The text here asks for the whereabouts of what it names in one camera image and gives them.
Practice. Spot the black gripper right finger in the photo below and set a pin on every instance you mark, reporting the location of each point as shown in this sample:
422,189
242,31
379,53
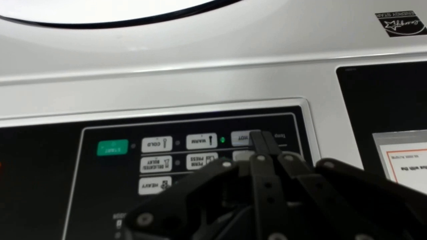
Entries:
334,201

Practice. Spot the white front-load washing machine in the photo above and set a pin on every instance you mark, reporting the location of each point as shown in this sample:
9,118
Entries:
105,103

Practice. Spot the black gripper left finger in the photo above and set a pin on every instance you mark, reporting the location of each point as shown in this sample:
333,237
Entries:
225,201

